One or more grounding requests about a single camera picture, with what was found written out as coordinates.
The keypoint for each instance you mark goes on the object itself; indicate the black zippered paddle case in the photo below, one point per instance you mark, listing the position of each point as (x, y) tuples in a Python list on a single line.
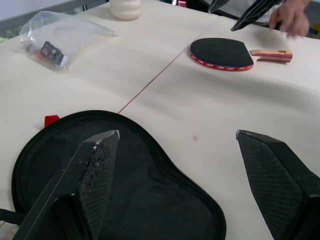
[(155, 200)]

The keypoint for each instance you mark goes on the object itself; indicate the black table tennis paddle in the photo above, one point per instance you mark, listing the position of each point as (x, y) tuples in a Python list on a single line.
[(220, 52)]

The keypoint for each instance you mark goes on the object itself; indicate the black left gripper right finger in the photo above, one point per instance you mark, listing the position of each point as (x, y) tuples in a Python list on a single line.
[(272, 180)]

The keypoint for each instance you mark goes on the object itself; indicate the clear plastic bag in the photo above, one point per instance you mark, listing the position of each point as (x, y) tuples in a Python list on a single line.
[(67, 30)]

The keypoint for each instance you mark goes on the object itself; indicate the pink cup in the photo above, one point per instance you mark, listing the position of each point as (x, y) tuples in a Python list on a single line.
[(182, 3)]

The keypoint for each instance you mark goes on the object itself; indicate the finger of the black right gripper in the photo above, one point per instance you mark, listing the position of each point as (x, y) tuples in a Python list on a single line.
[(255, 12), (217, 5)]

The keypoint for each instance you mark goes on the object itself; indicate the white plastic bottle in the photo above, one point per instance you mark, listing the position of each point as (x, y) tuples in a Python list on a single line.
[(125, 8)]

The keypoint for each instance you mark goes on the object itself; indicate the person's bare hand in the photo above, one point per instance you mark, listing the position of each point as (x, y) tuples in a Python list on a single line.
[(295, 20)]

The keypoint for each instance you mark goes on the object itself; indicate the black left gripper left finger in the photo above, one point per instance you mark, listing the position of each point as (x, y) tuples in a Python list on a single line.
[(97, 175)]

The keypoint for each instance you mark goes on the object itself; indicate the small black box with label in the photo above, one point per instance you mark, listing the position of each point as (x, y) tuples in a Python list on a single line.
[(51, 53)]

